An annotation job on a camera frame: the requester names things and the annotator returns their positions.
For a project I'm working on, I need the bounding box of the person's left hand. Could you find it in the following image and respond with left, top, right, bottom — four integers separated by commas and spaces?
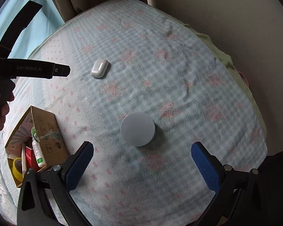
0, 91, 15, 123

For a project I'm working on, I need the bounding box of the round jar pale blue lid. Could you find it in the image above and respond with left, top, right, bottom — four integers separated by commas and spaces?
120, 112, 156, 148

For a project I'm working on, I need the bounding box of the light blue hanging cloth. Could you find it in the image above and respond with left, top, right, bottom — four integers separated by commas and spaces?
0, 0, 67, 60

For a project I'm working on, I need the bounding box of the white earbuds case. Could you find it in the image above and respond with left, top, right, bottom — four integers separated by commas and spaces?
90, 59, 109, 78

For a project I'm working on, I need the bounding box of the checked floral bedsheet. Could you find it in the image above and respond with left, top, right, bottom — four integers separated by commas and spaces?
0, 0, 268, 226

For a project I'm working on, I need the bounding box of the yellow tape roll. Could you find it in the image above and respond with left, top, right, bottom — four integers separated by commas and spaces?
7, 157, 25, 184

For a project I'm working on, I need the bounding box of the pink cloth edge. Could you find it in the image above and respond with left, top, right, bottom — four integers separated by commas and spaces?
238, 72, 251, 88

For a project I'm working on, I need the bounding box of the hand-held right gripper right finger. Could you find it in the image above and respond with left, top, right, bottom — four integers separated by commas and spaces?
191, 142, 267, 226

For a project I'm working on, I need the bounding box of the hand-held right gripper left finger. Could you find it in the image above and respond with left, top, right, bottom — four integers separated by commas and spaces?
17, 141, 95, 226

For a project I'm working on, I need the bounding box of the red small box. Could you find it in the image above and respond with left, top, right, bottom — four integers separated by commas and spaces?
25, 146, 42, 170

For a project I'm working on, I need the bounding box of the white tube green cap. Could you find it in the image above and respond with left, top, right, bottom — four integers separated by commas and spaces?
31, 126, 47, 168

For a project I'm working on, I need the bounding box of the cardboard box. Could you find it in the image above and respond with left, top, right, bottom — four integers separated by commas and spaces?
5, 105, 70, 189

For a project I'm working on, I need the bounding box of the light green mattress sheet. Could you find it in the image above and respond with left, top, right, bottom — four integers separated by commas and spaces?
183, 24, 268, 156

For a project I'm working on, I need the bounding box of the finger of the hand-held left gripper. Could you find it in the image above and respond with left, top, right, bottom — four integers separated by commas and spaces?
0, 1, 43, 52
53, 62, 71, 78

